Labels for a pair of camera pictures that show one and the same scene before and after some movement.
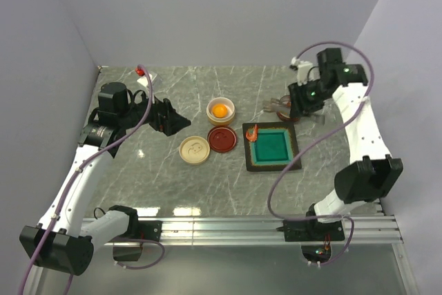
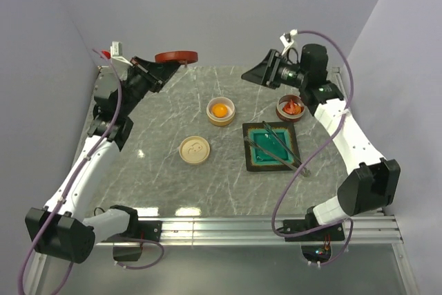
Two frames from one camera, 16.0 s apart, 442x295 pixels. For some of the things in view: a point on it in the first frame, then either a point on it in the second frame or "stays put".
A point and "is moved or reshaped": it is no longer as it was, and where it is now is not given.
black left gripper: (166, 119) → (155, 73)
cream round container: (221, 121) stays put
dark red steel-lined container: (284, 108) stays put
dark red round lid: (222, 139) → (177, 56)
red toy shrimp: (253, 137) is moved or reshaped
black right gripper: (299, 106) → (265, 72)
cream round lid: (194, 150) stays put
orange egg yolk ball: (219, 110) stays put
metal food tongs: (275, 105) → (295, 165)
